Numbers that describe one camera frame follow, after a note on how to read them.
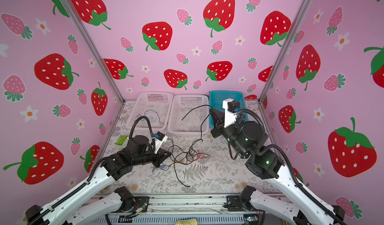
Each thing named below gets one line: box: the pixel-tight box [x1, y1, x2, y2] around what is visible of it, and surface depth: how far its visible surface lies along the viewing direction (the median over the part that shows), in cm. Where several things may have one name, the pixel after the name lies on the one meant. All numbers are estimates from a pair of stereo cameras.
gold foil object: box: [175, 218, 198, 225], surface depth 66 cm
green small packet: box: [114, 134, 128, 146], surface depth 100 cm
